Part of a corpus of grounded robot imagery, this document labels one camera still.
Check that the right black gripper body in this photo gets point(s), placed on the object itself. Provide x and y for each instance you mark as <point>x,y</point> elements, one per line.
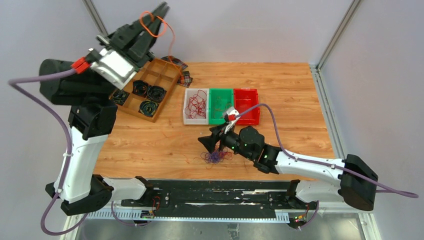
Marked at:
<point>230,140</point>

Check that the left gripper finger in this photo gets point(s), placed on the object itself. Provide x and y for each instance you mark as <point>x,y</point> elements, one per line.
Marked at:
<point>152,22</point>
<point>145,37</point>

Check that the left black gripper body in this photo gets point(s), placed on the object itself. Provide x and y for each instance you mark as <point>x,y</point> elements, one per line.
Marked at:
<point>119,45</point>

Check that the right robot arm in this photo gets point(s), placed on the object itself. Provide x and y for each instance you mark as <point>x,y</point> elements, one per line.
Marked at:
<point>348,180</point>

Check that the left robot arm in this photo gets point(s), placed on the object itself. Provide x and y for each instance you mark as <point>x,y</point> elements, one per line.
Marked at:
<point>87,85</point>

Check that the green plastic bin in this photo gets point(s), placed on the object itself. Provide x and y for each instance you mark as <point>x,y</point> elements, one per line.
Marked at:
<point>220,99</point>

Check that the red plastic bin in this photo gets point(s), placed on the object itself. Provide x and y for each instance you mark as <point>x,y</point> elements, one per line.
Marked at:
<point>245,98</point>

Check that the orange wooden compartment tray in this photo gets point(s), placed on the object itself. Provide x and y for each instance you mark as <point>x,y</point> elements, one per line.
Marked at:
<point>148,91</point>

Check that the white plastic bin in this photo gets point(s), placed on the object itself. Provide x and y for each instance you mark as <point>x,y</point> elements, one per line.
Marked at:
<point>196,106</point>

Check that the plaid cloth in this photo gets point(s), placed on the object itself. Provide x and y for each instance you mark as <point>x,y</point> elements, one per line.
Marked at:
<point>184,77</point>

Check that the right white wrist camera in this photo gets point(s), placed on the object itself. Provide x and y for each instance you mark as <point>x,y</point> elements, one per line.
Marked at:
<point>230,119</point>

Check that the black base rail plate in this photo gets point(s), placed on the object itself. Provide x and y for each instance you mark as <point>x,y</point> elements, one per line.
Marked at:
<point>211,200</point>

